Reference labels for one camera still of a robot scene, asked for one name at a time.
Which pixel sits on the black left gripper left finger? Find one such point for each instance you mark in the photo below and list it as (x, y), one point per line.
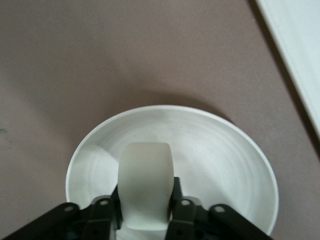
(75, 222)

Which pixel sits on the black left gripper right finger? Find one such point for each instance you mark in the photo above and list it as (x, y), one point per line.
(200, 222)

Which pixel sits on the round cream plate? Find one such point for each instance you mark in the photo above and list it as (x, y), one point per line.
(212, 162)

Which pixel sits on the small white bun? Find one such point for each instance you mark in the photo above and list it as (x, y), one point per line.
(145, 180)

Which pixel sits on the cream rabbit print tray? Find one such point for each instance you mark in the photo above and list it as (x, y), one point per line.
(300, 50)

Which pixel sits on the brown table cover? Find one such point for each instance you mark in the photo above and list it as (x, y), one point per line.
(100, 50)

